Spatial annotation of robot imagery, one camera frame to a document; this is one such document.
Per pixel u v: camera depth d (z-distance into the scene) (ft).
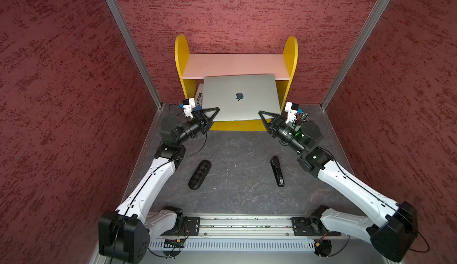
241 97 2.20
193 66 2.72
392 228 1.23
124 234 1.24
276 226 2.48
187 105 2.14
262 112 2.10
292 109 2.06
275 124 1.91
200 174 2.82
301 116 3.14
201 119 1.96
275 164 2.90
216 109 2.15
